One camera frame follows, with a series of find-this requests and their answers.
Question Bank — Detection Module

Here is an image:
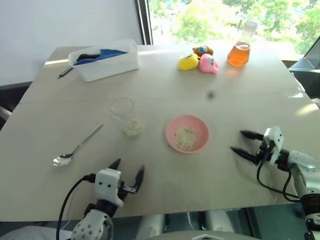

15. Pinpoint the pink plush toy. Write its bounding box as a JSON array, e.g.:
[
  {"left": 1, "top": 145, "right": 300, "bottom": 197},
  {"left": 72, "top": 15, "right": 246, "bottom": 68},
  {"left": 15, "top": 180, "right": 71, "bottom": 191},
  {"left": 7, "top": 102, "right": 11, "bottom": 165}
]
[{"left": 198, "top": 53, "right": 221, "bottom": 75}]

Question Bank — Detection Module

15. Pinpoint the glass flask with orange liquid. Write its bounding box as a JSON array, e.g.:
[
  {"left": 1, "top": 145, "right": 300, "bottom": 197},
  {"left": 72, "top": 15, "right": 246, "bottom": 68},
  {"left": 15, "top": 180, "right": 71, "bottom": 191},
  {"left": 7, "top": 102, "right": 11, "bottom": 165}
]
[{"left": 226, "top": 20, "right": 259, "bottom": 67}]

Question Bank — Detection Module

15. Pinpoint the brown plush toy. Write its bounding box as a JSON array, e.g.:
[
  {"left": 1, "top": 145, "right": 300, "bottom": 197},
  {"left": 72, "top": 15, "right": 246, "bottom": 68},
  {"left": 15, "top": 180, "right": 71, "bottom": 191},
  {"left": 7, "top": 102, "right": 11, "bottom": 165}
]
[{"left": 192, "top": 44, "right": 215, "bottom": 58}]

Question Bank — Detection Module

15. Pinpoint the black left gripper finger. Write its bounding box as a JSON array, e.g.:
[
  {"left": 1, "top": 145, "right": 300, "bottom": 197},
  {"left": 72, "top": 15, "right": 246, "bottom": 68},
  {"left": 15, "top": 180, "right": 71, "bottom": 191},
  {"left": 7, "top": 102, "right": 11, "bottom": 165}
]
[
  {"left": 107, "top": 158, "right": 122, "bottom": 171},
  {"left": 133, "top": 164, "right": 146, "bottom": 194}
]

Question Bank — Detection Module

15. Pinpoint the yellow plush toy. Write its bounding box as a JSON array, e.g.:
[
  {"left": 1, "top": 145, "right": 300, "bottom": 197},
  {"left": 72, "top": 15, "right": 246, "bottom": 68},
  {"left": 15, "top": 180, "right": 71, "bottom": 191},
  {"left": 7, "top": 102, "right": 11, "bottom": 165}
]
[{"left": 177, "top": 52, "right": 200, "bottom": 72}]

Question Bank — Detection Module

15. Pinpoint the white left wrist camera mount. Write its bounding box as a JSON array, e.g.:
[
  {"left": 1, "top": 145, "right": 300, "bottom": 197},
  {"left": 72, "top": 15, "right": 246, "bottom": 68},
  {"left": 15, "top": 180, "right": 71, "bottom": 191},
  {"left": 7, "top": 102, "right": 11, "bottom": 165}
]
[{"left": 94, "top": 168, "right": 125, "bottom": 208}]

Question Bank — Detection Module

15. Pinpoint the black cloth item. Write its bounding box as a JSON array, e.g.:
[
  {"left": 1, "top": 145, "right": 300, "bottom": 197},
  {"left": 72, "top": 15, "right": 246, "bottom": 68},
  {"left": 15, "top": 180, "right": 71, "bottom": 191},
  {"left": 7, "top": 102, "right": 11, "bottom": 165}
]
[{"left": 75, "top": 51, "right": 101, "bottom": 62}]

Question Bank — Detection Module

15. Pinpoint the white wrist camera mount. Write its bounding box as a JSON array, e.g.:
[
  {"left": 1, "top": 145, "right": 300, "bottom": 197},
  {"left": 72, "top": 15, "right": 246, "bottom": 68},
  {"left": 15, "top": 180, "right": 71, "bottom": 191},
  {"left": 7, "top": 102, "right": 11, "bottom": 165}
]
[
  {"left": 94, "top": 168, "right": 125, "bottom": 208},
  {"left": 263, "top": 126, "right": 285, "bottom": 166}
]

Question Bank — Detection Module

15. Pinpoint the dark angular equipment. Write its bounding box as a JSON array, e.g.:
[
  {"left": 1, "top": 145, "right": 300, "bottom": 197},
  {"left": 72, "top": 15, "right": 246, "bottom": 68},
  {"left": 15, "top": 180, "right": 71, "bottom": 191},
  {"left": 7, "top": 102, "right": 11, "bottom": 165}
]
[{"left": 286, "top": 36, "right": 320, "bottom": 101}]

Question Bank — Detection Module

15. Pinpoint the silver rounded robot leg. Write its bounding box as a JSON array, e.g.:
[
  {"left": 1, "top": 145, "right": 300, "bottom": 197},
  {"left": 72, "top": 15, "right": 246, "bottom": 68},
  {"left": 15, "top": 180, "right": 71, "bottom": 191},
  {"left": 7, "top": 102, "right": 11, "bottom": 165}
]
[
  {"left": 204, "top": 209, "right": 234, "bottom": 240},
  {"left": 139, "top": 213, "right": 166, "bottom": 240}
]

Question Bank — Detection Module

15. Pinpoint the blue cloth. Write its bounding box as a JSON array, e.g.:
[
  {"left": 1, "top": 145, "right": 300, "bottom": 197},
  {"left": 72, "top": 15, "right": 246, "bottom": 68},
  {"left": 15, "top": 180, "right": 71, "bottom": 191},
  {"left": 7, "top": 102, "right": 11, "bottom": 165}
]
[{"left": 72, "top": 47, "right": 129, "bottom": 67}]

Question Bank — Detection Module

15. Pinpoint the silver metal spoon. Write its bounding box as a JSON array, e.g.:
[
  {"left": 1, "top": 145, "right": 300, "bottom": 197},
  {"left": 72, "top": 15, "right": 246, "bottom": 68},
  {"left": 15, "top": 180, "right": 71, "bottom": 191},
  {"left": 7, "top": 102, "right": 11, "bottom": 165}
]
[{"left": 52, "top": 123, "right": 104, "bottom": 168}]

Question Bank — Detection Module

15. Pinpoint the black window frame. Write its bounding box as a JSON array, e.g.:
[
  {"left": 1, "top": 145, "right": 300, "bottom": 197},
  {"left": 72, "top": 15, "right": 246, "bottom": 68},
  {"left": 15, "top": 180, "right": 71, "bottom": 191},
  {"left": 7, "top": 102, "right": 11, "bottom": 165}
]
[{"left": 135, "top": 0, "right": 154, "bottom": 46}]

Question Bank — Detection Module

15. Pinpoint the pink bowl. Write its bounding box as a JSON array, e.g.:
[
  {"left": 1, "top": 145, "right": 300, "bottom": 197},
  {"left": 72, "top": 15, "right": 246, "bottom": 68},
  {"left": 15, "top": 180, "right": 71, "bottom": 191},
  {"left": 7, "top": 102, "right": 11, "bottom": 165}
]
[{"left": 165, "top": 114, "right": 210, "bottom": 154}]

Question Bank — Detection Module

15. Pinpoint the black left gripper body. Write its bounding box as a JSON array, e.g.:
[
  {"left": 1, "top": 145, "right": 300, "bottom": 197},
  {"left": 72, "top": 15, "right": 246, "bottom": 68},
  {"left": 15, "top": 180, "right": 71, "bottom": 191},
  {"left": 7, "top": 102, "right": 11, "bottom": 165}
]
[{"left": 116, "top": 178, "right": 138, "bottom": 201}]

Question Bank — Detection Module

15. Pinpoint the black pen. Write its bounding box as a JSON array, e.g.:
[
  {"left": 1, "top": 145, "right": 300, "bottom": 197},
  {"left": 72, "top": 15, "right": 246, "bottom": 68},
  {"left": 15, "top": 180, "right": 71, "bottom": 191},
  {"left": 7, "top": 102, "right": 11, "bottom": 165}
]
[{"left": 56, "top": 66, "right": 74, "bottom": 80}]

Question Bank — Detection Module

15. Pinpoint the white plastic bin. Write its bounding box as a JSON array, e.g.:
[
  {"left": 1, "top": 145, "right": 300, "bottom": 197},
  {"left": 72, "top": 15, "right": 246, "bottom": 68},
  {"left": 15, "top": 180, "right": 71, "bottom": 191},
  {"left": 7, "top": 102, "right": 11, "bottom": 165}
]
[{"left": 67, "top": 39, "right": 140, "bottom": 83}]

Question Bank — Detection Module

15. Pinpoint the grey robot torso edge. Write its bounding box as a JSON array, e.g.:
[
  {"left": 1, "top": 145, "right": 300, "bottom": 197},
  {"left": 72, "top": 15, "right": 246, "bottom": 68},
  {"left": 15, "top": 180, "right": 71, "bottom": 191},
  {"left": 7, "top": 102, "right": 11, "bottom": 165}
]
[{"left": 154, "top": 230, "right": 251, "bottom": 240}]

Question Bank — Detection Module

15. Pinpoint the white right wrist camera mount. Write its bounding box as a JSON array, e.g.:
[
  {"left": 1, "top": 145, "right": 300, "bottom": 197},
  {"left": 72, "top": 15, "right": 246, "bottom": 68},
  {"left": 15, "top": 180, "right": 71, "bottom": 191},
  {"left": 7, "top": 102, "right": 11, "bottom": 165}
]
[{"left": 263, "top": 126, "right": 285, "bottom": 166}]

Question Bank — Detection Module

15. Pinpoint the clear glass cup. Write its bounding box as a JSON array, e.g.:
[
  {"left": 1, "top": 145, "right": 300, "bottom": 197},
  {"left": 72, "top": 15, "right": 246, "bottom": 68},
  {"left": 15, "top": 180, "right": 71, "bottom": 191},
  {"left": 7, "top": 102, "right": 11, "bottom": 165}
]
[{"left": 108, "top": 97, "right": 145, "bottom": 138}]

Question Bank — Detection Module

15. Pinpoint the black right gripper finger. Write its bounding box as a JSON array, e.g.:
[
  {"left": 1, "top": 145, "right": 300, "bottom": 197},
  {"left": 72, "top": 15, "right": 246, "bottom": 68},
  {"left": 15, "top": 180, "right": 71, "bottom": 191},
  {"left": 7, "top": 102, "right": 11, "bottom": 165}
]
[
  {"left": 239, "top": 129, "right": 264, "bottom": 141},
  {"left": 230, "top": 146, "right": 259, "bottom": 166}
]

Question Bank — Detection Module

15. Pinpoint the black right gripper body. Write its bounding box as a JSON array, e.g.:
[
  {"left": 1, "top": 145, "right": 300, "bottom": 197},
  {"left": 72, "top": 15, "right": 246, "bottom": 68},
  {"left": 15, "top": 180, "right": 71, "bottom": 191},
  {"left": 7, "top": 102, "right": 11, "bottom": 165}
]
[{"left": 255, "top": 134, "right": 273, "bottom": 166}]

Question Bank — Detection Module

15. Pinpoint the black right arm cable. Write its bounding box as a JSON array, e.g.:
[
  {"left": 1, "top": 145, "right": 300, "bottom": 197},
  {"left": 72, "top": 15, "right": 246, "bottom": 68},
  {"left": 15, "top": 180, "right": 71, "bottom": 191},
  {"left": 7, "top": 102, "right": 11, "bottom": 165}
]
[{"left": 256, "top": 149, "right": 301, "bottom": 201}]

